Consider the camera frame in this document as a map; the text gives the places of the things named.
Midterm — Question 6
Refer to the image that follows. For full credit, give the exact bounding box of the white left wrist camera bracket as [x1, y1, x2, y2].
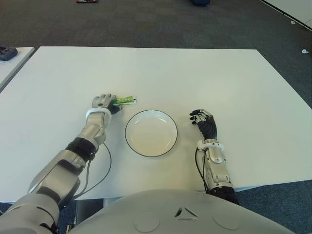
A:
[85, 108, 113, 122]

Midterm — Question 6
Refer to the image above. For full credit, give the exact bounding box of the grey robot torso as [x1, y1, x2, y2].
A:
[69, 189, 297, 234]

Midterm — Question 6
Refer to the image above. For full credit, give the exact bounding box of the white plate with black rim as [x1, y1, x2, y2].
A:
[124, 109, 178, 158]

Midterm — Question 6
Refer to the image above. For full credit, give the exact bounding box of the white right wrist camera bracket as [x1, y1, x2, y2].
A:
[196, 140, 225, 152]

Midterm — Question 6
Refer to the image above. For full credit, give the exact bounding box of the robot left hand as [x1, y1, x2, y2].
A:
[91, 93, 124, 115]

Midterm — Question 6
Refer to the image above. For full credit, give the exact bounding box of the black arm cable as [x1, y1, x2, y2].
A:
[194, 148, 210, 193]
[73, 143, 113, 199]

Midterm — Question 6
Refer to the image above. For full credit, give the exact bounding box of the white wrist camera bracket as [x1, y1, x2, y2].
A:
[196, 140, 225, 152]
[85, 108, 113, 122]

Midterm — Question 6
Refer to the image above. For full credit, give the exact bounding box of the white background table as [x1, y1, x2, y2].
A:
[259, 0, 312, 31]

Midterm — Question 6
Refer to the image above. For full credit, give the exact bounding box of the green white toothpaste tube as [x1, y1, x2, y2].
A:
[112, 95, 138, 106]

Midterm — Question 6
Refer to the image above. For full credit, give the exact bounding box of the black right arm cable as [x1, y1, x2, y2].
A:
[194, 148, 210, 193]

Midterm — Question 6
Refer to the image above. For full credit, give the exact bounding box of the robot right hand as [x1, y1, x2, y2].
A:
[189, 109, 218, 141]

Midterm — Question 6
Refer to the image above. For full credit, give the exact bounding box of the white side table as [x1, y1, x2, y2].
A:
[0, 46, 35, 92]

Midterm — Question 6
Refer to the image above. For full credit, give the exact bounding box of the dark blue controller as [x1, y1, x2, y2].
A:
[0, 47, 18, 61]

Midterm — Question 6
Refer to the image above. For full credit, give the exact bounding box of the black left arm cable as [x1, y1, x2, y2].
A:
[73, 143, 113, 199]

